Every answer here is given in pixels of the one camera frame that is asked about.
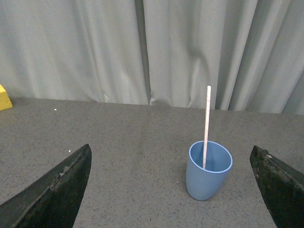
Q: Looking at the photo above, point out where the yellow block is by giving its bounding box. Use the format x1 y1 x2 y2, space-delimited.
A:
0 85 13 111

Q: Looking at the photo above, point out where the grey curtain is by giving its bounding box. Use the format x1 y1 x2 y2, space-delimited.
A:
0 0 304 114

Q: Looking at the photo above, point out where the blue plastic cup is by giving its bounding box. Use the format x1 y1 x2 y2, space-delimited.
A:
186 141 233 201

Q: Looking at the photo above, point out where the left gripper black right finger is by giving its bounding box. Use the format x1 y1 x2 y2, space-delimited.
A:
250 145 304 228

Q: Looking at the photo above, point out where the white chopstick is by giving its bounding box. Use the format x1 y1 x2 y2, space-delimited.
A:
202 85 211 169

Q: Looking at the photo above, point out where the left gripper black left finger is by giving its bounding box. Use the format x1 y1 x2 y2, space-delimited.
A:
0 144 92 228

